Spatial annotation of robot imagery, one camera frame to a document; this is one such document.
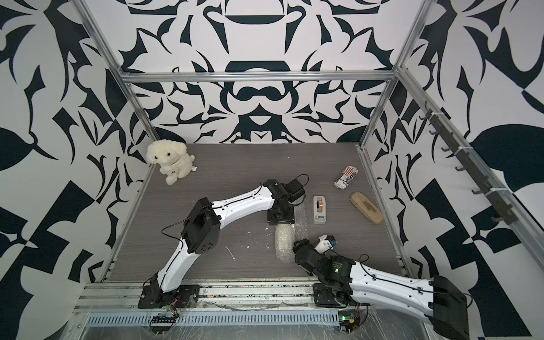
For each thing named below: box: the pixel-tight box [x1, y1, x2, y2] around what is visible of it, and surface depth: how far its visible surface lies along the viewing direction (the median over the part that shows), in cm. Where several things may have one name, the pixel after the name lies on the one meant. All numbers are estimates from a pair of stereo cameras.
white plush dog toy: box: [145, 139, 197, 185], surface depth 96 cm
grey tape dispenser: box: [313, 195, 326, 225], surface depth 93 cm
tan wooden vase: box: [349, 191, 384, 224], surface depth 96 cm
